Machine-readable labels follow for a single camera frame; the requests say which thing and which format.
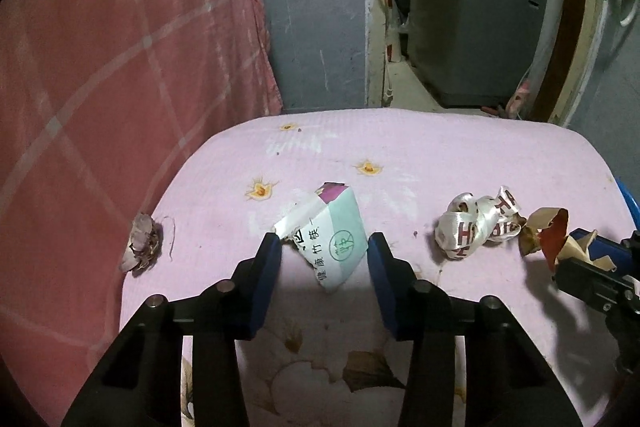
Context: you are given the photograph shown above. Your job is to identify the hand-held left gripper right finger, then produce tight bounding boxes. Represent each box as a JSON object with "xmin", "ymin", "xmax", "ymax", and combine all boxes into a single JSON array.
[{"xmin": 366, "ymin": 232, "xmax": 583, "ymax": 427}]

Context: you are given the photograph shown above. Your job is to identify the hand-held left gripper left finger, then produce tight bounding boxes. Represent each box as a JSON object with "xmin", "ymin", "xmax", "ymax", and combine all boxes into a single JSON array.
[{"xmin": 60, "ymin": 232, "xmax": 283, "ymax": 427}]

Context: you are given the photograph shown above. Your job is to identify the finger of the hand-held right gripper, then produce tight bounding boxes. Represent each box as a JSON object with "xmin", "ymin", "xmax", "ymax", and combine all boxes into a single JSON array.
[
  {"xmin": 554, "ymin": 257, "xmax": 640, "ymax": 315},
  {"xmin": 570, "ymin": 228, "xmax": 640, "ymax": 268}
]

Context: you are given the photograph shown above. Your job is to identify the red beige paper scrap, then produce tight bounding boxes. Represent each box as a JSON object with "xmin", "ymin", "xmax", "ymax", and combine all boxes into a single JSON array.
[{"xmin": 520, "ymin": 207, "xmax": 618, "ymax": 273}]

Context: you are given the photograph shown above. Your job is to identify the blue plastic bucket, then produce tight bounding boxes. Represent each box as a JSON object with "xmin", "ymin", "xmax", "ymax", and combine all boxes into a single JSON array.
[{"xmin": 617, "ymin": 179, "xmax": 640, "ymax": 228}]

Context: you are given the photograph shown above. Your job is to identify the white green chopstick wrapper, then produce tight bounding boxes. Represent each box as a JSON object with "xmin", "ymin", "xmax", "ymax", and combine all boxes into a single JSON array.
[{"xmin": 272, "ymin": 181, "xmax": 370, "ymax": 294}]

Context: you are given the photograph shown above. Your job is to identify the white printed ribbon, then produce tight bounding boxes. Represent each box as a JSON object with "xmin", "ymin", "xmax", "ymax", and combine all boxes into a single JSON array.
[{"xmin": 434, "ymin": 186, "xmax": 526, "ymax": 261}]

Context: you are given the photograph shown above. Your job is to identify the pink ribbed blanket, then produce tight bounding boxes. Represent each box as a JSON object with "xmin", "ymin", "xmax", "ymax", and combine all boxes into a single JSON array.
[{"xmin": 120, "ymin": 108, "xmax": 633, "ymax": 427}]

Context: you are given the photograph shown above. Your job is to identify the dried garlic skins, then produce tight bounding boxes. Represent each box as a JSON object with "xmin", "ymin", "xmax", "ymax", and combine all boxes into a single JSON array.
[{"xmin": 120, "ymin": 213, "xmax": 176, "ymax": 275}]

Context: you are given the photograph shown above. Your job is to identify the small pink item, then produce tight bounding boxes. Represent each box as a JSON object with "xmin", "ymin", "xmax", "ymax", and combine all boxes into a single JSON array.
[{"xmin": 505, "ymin": 82, "xmax": 533, "ymax": 118}]

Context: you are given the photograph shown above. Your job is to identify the grey washing machine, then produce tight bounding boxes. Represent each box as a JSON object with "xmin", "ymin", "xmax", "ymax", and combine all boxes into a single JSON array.
[{"xmin": 406, "ymin": 0, "xmax": 551, "ymax": 108}]

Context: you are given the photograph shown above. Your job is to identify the red plaid cloth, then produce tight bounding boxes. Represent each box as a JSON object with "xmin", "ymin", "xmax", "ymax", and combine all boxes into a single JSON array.
[{"xmin": 0, "ymin": 0, "xmax": 283, "ymax": 358}]

